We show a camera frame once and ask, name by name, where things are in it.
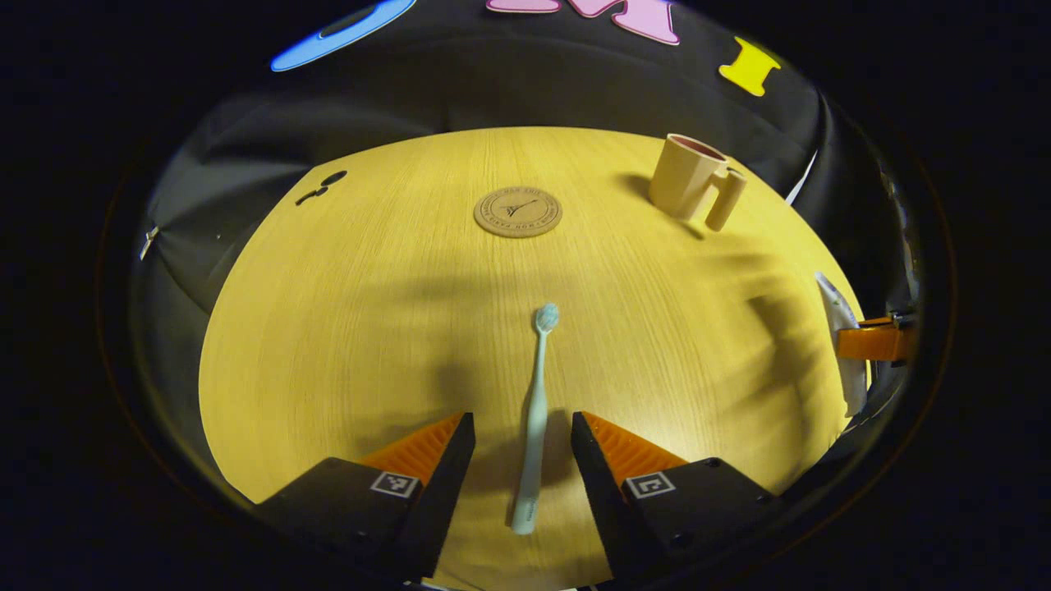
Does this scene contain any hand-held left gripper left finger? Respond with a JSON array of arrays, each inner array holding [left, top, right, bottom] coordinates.
[[255, 412, 477, 584]]

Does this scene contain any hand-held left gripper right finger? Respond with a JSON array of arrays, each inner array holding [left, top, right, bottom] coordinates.
[[571, 411, 777, 585]]

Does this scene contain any white toothpaste tube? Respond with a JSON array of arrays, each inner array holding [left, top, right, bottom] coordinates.
[[815, 272, 869, 418]]

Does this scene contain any white toothbrush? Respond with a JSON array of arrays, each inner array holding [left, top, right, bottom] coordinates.
[[511, 303, 561, 536]]

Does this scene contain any beige cup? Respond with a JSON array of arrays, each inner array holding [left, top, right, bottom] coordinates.
[[648, 134, 747, 232]]

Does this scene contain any round cork coaster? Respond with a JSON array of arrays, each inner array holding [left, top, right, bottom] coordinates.
[[474, 186, 564, 239]]

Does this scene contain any black backdrop cloth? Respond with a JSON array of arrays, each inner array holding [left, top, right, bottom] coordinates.
[[131, 0, 914, 493]]

